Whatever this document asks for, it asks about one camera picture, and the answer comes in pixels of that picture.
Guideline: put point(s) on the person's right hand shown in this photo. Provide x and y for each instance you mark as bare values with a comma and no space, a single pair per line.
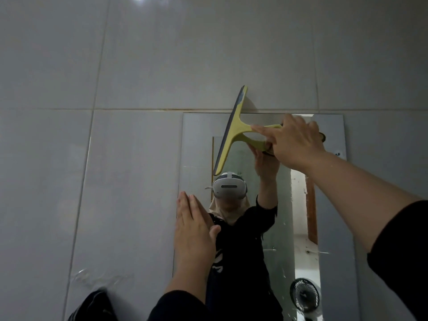
297,145

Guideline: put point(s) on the person's left hand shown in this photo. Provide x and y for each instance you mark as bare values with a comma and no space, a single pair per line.
192,237

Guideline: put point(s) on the person's left thumb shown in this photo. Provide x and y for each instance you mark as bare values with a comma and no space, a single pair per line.
215,233

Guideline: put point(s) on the yellow window squeegee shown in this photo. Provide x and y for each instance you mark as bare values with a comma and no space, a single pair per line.
235,130

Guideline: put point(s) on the person's left forearm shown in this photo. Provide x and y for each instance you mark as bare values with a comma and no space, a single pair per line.
190,280

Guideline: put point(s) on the person's right forearm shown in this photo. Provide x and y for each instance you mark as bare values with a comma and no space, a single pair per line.
354,197

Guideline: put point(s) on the small black and white fan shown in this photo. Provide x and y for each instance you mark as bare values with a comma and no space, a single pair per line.
304,295

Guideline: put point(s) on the black bag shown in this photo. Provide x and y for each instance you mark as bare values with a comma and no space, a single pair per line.
95,307

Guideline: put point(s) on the frameless wall mirror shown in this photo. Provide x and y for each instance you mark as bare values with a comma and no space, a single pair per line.
197,147

